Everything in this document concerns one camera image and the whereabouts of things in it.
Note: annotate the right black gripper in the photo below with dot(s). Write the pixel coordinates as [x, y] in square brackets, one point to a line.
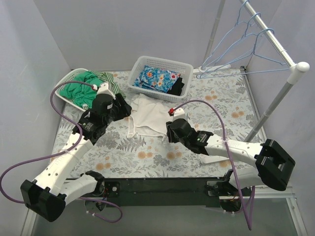
[169, 132]

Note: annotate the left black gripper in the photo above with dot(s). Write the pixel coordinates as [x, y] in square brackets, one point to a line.
[123, 107]

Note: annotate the white tank top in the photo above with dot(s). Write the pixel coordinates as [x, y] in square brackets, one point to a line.
[148, 117]

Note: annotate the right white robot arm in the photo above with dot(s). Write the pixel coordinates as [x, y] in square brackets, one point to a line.
[274, 165]

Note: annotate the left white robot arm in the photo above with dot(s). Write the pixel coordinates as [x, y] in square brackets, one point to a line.
[48, 194]

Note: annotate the green striped garment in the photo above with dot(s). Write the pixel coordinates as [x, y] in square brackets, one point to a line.
[109, 78]

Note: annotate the green shirt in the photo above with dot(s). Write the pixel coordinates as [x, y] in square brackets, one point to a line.
[79, 94]

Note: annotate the black cloth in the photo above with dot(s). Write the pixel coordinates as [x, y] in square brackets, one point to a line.
[177, 87]

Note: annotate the white oval laundry basket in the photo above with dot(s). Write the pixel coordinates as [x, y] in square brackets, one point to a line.
[68, 79]

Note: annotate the blue floral cloth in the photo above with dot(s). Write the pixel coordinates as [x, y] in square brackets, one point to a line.
[156, 79]

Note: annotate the white rectangular basket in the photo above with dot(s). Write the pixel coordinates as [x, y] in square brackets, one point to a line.
[186, 71]

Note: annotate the silver clothes rack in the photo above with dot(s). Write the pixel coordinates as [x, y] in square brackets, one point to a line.
[292, 123]

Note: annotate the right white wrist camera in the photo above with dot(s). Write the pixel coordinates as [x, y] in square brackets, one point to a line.
[177, 114]

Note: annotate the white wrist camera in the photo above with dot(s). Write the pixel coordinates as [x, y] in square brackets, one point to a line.
[103, 88]
[177, 114]

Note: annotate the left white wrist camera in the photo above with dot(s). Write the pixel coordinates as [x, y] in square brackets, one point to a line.
[103, 88]

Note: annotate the near blue wire hanger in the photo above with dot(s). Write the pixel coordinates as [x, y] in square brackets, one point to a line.
[261, 64]

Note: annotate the blue wire hanger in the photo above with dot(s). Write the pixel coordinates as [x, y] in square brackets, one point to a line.
[242, 22]
[261, 64]
[223, 22]

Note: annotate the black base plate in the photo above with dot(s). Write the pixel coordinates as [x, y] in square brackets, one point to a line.
[171, 191]

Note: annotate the middle blue wire hanger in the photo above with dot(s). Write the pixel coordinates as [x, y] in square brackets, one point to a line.
[242, 22]

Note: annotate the far blue wire hanger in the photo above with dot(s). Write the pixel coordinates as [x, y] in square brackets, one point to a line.
[223, 22]

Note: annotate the aluminium frame rail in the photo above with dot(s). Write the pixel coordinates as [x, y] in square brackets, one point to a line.
[274, 214]

